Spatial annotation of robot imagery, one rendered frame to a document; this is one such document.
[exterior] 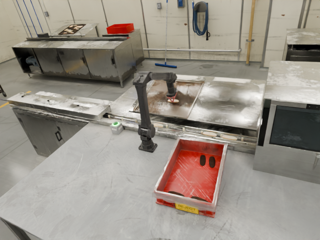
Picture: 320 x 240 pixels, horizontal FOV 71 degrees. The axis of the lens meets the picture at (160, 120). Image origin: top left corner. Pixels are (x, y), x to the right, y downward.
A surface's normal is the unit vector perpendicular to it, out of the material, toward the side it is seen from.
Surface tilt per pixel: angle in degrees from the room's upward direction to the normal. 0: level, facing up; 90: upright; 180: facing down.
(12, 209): 0
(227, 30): 90
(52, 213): 0
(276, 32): 90
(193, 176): 0
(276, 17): 90
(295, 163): 89
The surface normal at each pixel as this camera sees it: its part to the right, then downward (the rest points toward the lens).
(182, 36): -0.42, 0.54
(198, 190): -0.11, -0.83
